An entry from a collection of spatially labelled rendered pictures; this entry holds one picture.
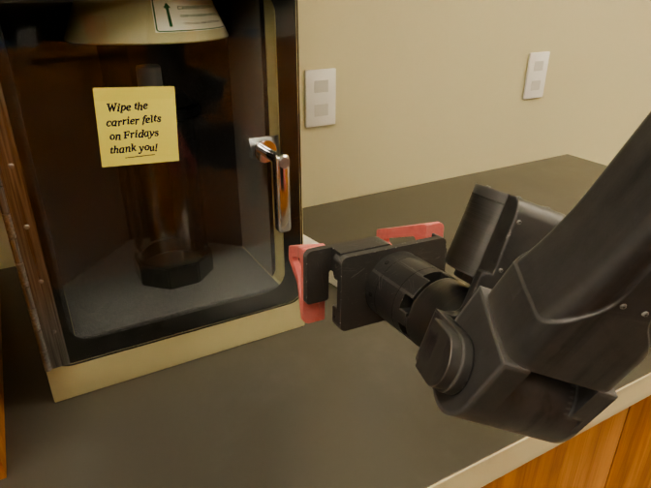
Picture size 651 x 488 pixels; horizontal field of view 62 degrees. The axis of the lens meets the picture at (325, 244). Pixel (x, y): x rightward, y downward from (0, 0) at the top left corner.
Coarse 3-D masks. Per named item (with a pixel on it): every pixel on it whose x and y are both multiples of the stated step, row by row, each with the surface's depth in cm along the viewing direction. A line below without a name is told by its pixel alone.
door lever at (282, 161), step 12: (264, 144) 61; (264, 156) 60; (276, 156) 57; (288, 156) 58; (276, 168) 58; (288, 168) 58; (276, 180) 58; (288, 180) 59; (276, 192) 59; (288, 192) 59; (276, 204) 60; (288, 204) 60; (276, 216) 60; (288, 216) 60; (276, 228) 61; (288, 228) 61
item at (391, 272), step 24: (432, 240) 45; (336, 264) 42; (360, 264) 42; (384, 264) 42; (408, 264) 41; (432, 264) 46; (360, 288) 43; (384, 288) 41; (408, 288) 39; (336, 312) 44; (360, 312) 44; (384, 312) 42; (408, 312) 39; (408, 336) 40
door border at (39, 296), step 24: (0, 96) 47; (0, 120) 48; (0, 144) 49; (0, 168) 49; (0, 192) 50; (24, 192) 51; (24, 216) 52; (24, 240) 53; (24, 264) 53; (24, 288) 54; (48, 288) 55; (48, 312) 56; (48, 336) 57
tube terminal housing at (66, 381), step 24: (264, 312) 72; (288, 312) 74; (192, 336) 67; (216, 336) 69; (240, 336) 71; (264, 336) 73; (96, 360) 62; (120, 360) 64; (144, 360) 65; (168, 360) 67; (72, 384) 62; (96, 384) 64
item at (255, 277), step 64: (0, 0) 45; (64, 0) 47; (128, 0) 49; (192, 0) 52; (256, 0) 55; (0, 64) 46; (64, 64) 49; (128, 64) 51; (192, 64) 54; (256, 64) 57; (64, 128) 51; (192, 128) 56; (256, 128) 60; (64, 192) 53; (128, 192) 56; (192, 192) 59; (256, 192) 63; (64, 256) 55; (128, 256) 58; (192, 256) 62; (256, 256) 66; (64, 320) 58; (128, 320) 61; (192, 320) 65
